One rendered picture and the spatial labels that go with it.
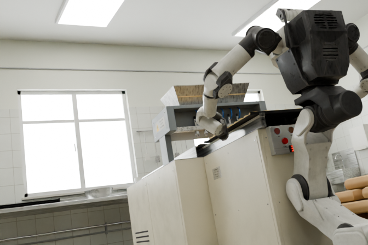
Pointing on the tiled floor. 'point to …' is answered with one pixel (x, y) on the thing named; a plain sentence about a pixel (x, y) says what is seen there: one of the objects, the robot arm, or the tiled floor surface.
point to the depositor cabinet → (173, 206)
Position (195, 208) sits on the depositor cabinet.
